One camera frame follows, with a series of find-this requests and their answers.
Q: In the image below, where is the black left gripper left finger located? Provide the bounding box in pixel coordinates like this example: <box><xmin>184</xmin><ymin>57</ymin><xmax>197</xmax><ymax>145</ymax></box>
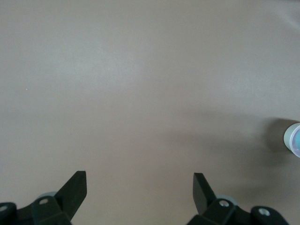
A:
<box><xmin>16</xmin><ymin>171</ymin><xmax>88</xmax><ymax>225</ymax></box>

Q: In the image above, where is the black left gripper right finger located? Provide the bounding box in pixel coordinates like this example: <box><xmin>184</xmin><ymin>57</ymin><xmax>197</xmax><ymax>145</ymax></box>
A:
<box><xmin>187</xmin><ymin>172</ymin><xmax>253</xmax><ymax>225</ymax></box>

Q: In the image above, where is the blue bowl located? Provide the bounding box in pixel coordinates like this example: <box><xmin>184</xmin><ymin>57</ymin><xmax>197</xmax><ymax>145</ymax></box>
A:
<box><xmin>292</xmin><ymin>128</ymin><xmax>300</xmax><ymax>151</ymax></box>

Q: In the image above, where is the white bowl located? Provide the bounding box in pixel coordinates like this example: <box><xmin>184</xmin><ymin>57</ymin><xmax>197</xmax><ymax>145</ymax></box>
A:
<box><xmin>283</xmin><ymin>122</ymin><xmax>300</xmax><ymax>158</ymax></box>

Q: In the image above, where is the brown table mat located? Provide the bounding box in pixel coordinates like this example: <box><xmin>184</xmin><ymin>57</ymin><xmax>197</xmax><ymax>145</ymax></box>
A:
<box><xmin>0</xmin><ymin>0</ymin><xmax>300</xmax><ymax>225</ymax></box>

